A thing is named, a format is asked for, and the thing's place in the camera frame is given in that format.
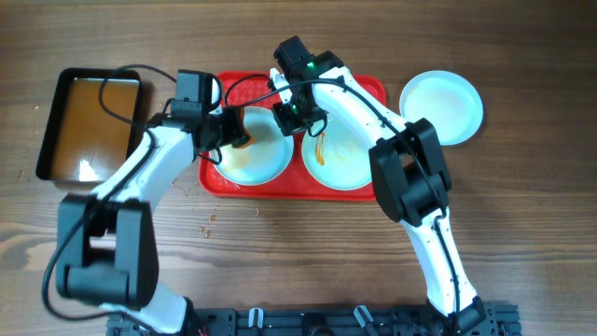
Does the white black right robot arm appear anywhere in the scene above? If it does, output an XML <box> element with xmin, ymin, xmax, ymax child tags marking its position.
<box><xmin>270</xmin><ymin>36</ymin><xmax>485</xmax><ymax>335</ymax></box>

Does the red plastic serving tray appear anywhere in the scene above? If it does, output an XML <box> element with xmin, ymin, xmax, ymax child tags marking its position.
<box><xmin>198</xmin><ymin>71</ymin><xmax>375</xmax><ymax>202</ymax></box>

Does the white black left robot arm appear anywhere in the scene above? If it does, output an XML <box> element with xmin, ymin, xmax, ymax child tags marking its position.
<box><xmin>41</xmin><ymin>107</ymin><xmax>250</xmax><ymax>335</ymax></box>

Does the black tray with brown water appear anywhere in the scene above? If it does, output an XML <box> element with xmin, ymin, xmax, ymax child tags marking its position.
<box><xmin>35</xmin><ymin>67</ymin><xmax>143</xmax><ymax>183</ymax></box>

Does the orange green scrub sponge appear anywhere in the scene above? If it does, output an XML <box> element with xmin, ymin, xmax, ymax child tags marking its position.
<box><xmin>232</xmin><ymin>107</ymin><xmax>255</xmax><ymax>148</ymax></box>

